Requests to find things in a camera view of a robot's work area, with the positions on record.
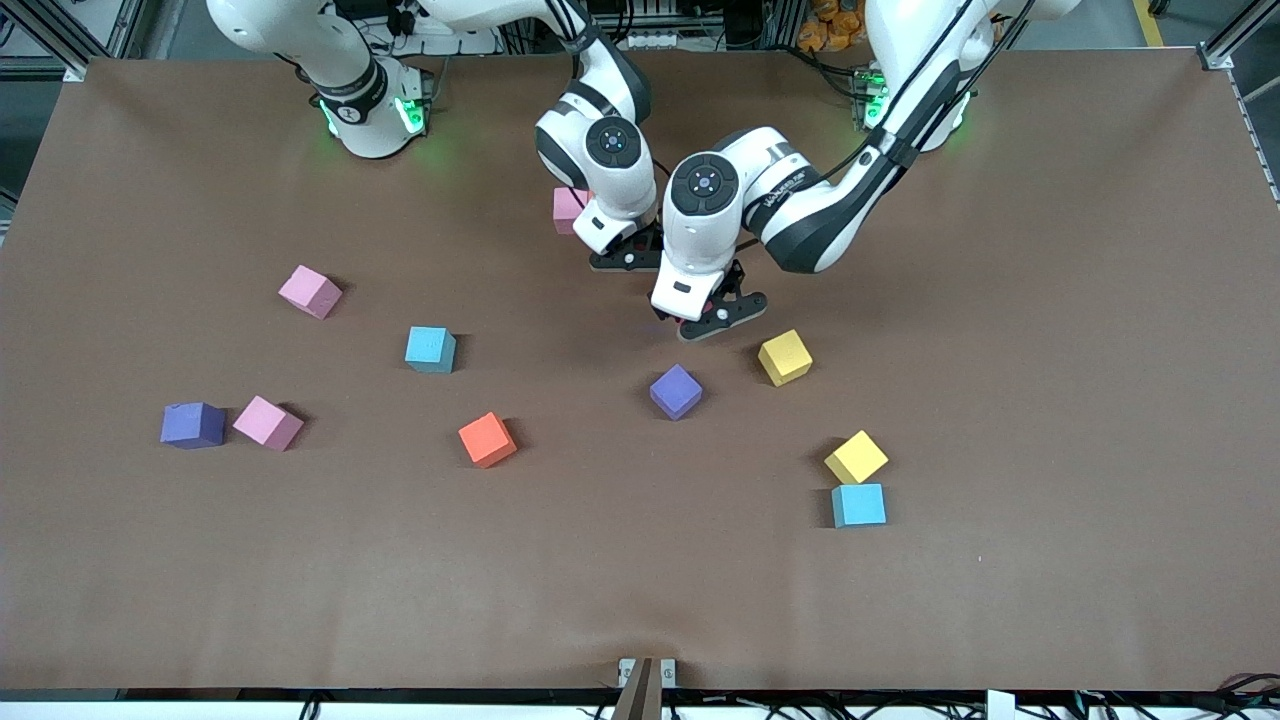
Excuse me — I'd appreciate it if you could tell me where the pink foam cube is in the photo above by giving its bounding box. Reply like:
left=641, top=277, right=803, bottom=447
left=553, top=187, right=593, bottom=236
left=278, top=265, right=344, bottom=321
left=232, top=395, right=305, bottom=453

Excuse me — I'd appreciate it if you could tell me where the metal table clamp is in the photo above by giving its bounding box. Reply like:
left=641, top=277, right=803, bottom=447
left=617, top=657, right=678, bottom=720

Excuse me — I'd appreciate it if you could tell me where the pile of orange packets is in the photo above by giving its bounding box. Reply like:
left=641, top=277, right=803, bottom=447
left=797, top=0, right=873, bottom=53

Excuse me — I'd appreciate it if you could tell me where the yellow foam cube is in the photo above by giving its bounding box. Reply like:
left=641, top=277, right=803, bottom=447
left=757, top=329, right=814, bottom=388
left=824, top=430, right=890, bottom=486

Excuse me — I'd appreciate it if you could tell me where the white power strip with plugs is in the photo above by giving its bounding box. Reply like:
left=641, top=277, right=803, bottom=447
left=385, top=0, right=501, bottom=56

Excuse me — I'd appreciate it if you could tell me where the blue foam cube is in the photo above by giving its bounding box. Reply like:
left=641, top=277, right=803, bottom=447
left=832, top=483, right=888, bottom=529
left=404, top=326, right=458, bottom=375

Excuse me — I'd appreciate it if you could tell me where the aluminium frame profile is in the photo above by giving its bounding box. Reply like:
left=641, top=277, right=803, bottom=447
left=1198, top=0, right=1280, bottom=73
left=25, top=0, right=136, bottom=81

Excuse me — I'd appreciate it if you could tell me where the brown table mat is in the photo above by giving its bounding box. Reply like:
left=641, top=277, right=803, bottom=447
left=0, top=50, right=1280, bottom=693

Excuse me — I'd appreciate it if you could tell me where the purple foam cube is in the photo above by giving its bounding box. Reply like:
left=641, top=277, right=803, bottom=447
left=160, top=402, right=228, bottom=450
left=649, top=364, right=704, bottom=422

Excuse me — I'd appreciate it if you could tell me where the orange foam cube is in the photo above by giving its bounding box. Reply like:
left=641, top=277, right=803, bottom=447
left=458, top=411, right=519, bottom=470

